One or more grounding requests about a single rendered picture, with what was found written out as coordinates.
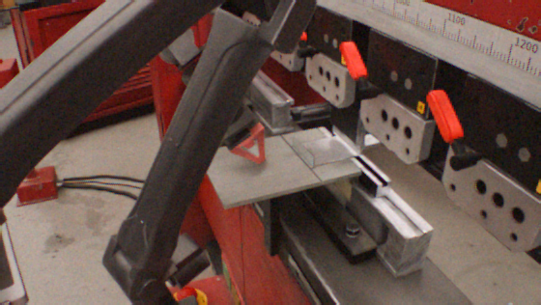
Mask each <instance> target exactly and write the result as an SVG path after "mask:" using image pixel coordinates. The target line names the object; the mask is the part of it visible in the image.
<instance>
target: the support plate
mask: <svg viewBox="0 0 541 305"><path fill-rule="evenodd" d="M282 136H283V137H284V139H285V140H286V141H287V142H288V143H289V144H290V145H291V146H293V138H294V136H295V137H296V138H297V139H299V140H300V141H301V142H302V143H304V142H309V141H312V140H322V139H327V137H326V136H325V135H324V134H323V133H322V132H321V131H320V130H319V129H317V128H313V129H309V130H305V131H300V132H295V133H290V134H285V135H282ZM284 139H282V138H281V137H280V136H276V137H271V138H264V147H265V160H264V161H263V162H261V163H260V164H257V163H256V162H254V161H251V160H249V159H247V158H244V157H241V156H238V155H235V154H233V153H231V152H230V151H229V150H228V148H227V147H221V148H218V150H217V152H216V154H215V156H214V159H213V161H212V163H211V165H210V168H209V170H208V172H207V176H208V178H209V180H210V182H211V184H212V188H213V189H214V192H215V193H216V195H217V197H218V199H219V201H220V203H221V204H222V206H223V208H224V209H229V208H235V207H239V206H243V205H247V204H251V203H255V202H258V201H262V200H266V199H269V198H273V197H277V196H281V195H284V194H288V193H292V192H296V191H303V190H307V189H310V188H314V187H318V186H322V185H326V184H330V183H333V182H337V181H341V180H346V179H350V178H354V177H358V176H361V174H362V170H361V169H360V168H359V167H357V166H356V165H355V164H354V163H353V162H352V161H351V160H350V159H345V160H341V161H337V162H333V163H329V164H326V165H318V166H311V165H310V163H309V162H308V161H307V160H306V159H305V158H304V157H303V156H302V155H301V154H300V153H299V151H298V150H297V149H296V148H295V147H293V149H294V150H295V151H296V152H297V153H298V154H299V155H300V157H301V158H302V159H303V160H304V161H305V162H306V163H307V164H308V165H309V166H310V167H315V168H312V170H313V171H314V172H315V173H316V174H317V176H318V177H319V178H320V179H321V180H322V181H319V180H318V179H317V177H316V176H315V175H314V174H313V173H312V172H311V171H310V168H309V167H308V166H306V165H305V164H304V163H303V162H302V160H301V159H300V158H299V157H298V156H297V155H296V154H295V152H294V151H293V150H292V149H291V148H290V147H289V146H288V145H287V143H286V142H285V141H284ZM254 141H255V145H254V146H253V147H251V148H250V149H248V148H246V147H244V146H242V149H244V150H246V151H248V152H250V153H252V154H254V155H256V156H258V155H259V154H258V147H257V140H254Z"/></svg>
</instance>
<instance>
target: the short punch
mask: <svg viewBox="0 0 541 305"><path fill-rule="evenodd" d="M359 111H360V108H358V109H354V110H353V109H351V108H350V107H349V106H347V107H343V108H337V107H336V106H334V105H333V104H332V103H330V114H329V122H330V123H332V124H333V127H332V131H333V132H334V133H335V134H337V135H338V136H339V137H340V138H341V139H342V140H343V141H346V142H347V143H348V145H349V146H350V147H351V148H353V149H354V150H355V151H356V152H357V153H358V154H359V153H360V145H362V144H363V143H364V141H365V133H366V130H365V129H364V128H363V125H362V122H361V120H360V114H359Z"/></svg>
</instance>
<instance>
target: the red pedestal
mask: <svg viewBox="0 0 541 305"><path fill-rule="evenodd" d="M18 74H19V67H18V65H17V60H16V57H14V58H12V59H6V60H2V58H0V90H2V89H3V87H5V86H6V84H8V83H9V82H11V81H12V79H14V78H15V77H16V76H17V75H18ZM56 178H57V176H56V173H55V167H54V166H46V167H42V168H38V169H35V168H34V169H33V171H32V172H30V174H29V175H28V176H27V178H26V179H25V180H24V182H23V183H22V184H21V185H20V186H19V187H18V190H17V192H16V195H17V198H16V199H17V201H16V206H17V207H23V206H27V205H31V204H37V203H41V202H44V201H48V200H50V201H52V200H55V199H58V191H59V189H57V186H56Z"/></svg>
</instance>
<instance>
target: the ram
mask: <svg viewBox="0 0 541 305"><path fill-rule="evenodd" d="M421 1H423V2H427V3H430V4H433V5H435V6H438V7H440V8H443V9H447V10H449V11H452V12H455V13H457V14H463V15H466V16H469V17H472V18H475V19H479V20H481V21H484V22H486V23H488V24H491V25H493V26H496V27H499V28H502V29H504V30H507V31H510V32H513V33H516V34H519V35H522V36H525V37H527V38H530V39H532V40H535V41H537V42H540V43H541V0H421ZM317 2H318V3H317V4H318V5H319V6H322V7H324V8H327V9H330V10H333V11H335V12H337V13H340V14H343V15H344V16H346V17H349V18H351V19H354V20H356V21H357V22H360V23H362V24H365V25H367V26H369V27H371V28H374V29H377V30H380V31H382V32H384V33H387V34H389V35H390V36H392V37H394V38H397V39H399V40H400V41H403V42H407V43H408V44H410V45H413V46H415V47H417V48H419V49H421V50H423V51H425V52H427V53H430V54H431V55H434V56H436V57H437V58H440V59H442V60H444V61H446V62H447V63H449V64H451V65H454V66H455V67H457V68H460V69H463V70H464V71H466V72H469V73H470V74H473V75H475V76H478V77H480V78H483V79H484V80H486V81H488V82H490V83H492V84H494V85H496V86H498V87H500V88H502V89H503V90H504V91H507V92H508V93H510V94H512V95H514V96H516V97H519V98H522V99H524V100H526V101H527V102H529V103H531V104H533V105H535V106H536V107H538V108H540V109H541V77H539V76H536V75H534V74H532V73H530V72H528V71H526V70H524V69H520V68H518V67H515V66H513V65H511V64H509V63H507V62H504V61H502V60H501V59H498V58H496V57H494V56H492V55H489V54H487V53H485V52H482V51H480V50H477V49H475V48H473V47H471V46H468V45H466V44H463V43H461V42H457V41H455V40H452V39H451V38H448V37H446V36H443V35H441V34H438V33H436V32H434V31H431V30H428V29H426V28H423V27H421V26H418V25H416V24H414V23H411V22H408V21H407V20H404V19H401V18H399V17H396V16H394V15H391V14H387V13H384V12H381V11H379V10H376V9H374V8H371V7H369V6H366V5H363V4H360V3H358V2H356V1H352V0H317Z"/></svg>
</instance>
